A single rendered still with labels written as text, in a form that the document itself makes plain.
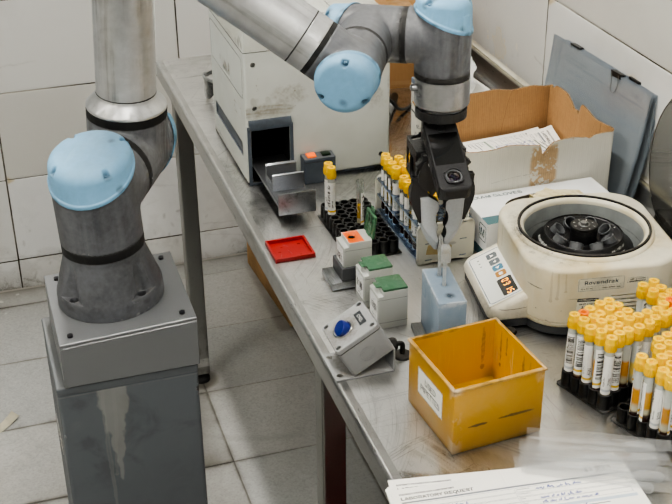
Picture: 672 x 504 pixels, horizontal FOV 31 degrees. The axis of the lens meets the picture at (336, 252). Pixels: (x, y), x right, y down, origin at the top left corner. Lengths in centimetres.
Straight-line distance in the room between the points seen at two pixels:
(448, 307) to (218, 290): 201
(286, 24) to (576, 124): 90
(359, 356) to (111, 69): 52
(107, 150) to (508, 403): 63
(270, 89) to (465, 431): 86
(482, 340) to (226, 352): 176
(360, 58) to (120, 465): 72
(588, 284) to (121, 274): 66
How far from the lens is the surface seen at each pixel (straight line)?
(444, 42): 161
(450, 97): 164
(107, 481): 186
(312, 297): 191
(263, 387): 323
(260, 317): 352
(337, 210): 211
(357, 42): 152
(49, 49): 350
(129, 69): 173
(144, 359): 174
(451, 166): 163
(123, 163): 167
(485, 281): 188
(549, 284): 179
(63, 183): 166
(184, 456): 186
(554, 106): 234
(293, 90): 221
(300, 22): 150
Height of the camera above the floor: 186
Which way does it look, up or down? 29 degrees down
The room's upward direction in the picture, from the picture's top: 1 degrees counter-clockwise
